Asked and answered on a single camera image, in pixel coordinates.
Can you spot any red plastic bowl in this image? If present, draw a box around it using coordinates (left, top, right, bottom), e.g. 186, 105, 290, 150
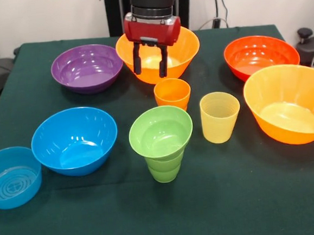
222, 32, 303, 84

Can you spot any round blue plastic bowl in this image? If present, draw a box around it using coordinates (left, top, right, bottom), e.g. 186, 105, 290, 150
28, 104, 121, 181

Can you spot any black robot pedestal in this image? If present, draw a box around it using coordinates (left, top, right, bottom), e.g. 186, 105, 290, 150
99, 0, 197, 38

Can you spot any black chair with knob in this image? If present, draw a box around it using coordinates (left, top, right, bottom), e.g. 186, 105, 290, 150
294, 27, 314, 75

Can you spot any orange plastic cup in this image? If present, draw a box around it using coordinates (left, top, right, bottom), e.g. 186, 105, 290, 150
152, 77, 193, 114

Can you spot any green plastic bowl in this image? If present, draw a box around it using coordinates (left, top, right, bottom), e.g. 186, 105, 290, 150
126, 103, 196, 161

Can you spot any large orange plastic bowl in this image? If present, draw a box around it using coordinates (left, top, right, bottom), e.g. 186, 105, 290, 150
114, 24, 203, 88
241, 62, 314, 149

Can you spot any dark green tablecloth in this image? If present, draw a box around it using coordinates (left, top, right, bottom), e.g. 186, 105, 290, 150
0, 20, 314, 235

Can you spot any shallow translucent blue bowl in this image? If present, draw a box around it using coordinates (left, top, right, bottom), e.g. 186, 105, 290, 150
0, 144, 46, 211

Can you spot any green plastic cup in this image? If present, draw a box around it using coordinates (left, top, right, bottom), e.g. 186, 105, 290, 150
144, 144, 191, 185

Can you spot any black wall cable with plug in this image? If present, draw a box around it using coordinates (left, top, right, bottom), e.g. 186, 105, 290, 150
210, 0, 222, 29

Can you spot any purple plastic bowl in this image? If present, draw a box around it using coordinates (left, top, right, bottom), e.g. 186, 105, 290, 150
49, 42, 126, 98

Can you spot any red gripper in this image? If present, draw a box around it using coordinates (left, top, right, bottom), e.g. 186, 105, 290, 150
123, 9, 185, 81

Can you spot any yellow plastic cup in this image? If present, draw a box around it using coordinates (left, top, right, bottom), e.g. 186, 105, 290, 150
198, 90, 243, 145

